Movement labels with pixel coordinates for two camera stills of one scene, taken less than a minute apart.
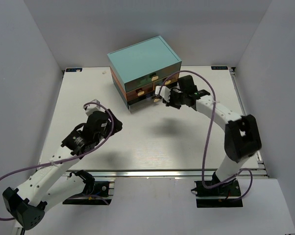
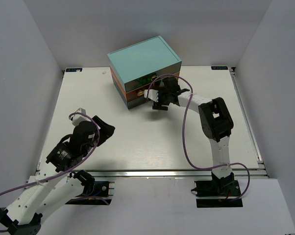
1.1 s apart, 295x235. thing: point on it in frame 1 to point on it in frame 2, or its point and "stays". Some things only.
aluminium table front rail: (160, 173) stays
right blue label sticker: (219, 67) stays
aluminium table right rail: (261, 169) stays
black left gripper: (113, 121) to (100, 130)
